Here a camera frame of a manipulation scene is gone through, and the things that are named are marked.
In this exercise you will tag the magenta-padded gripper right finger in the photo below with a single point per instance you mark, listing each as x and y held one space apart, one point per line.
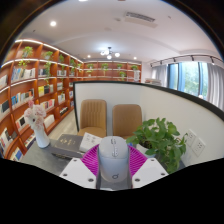
150 171

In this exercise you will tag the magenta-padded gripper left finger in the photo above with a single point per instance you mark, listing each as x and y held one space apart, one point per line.
76 173

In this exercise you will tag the white computer mouse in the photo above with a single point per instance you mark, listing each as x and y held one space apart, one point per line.
113 160

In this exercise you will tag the dark hardcover book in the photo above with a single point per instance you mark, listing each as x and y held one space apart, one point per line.
65 156
68 143

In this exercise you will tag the thick white book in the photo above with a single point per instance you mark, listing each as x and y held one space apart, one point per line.
88 141

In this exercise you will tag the green plant in white pot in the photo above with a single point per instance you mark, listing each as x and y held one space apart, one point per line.
160 136

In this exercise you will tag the white vase with pink flowers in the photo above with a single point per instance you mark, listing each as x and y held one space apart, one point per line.
41 138

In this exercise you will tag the tan upholstered chair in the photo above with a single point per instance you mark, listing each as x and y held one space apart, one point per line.
92 116
126 120

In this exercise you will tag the grey sheer curtain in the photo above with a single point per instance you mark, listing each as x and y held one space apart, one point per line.
216 86
160 75

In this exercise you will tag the large window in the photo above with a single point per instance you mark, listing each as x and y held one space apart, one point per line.
190 78

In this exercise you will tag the orange wooden shelf unit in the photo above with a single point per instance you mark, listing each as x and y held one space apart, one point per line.
36 66

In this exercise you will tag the multi-bulb ceiling lamp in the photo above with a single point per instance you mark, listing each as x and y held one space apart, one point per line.
109 54

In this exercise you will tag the white ceiling air vent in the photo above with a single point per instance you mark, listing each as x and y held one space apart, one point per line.
140 17

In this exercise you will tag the white wall outlet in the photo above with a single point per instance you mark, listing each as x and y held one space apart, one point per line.
198 146
190 138

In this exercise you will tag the black track light rail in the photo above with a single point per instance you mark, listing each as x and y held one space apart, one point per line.
186 56

